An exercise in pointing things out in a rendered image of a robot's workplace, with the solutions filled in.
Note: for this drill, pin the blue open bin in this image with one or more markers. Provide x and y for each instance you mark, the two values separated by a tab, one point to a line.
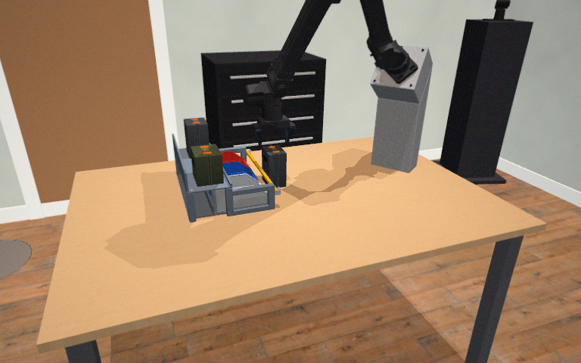
235	168

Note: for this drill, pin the olive green case with orange latches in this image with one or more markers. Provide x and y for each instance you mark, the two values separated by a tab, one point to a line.
207	165

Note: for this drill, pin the yellow bar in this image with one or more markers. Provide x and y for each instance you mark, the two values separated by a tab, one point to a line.
258	167

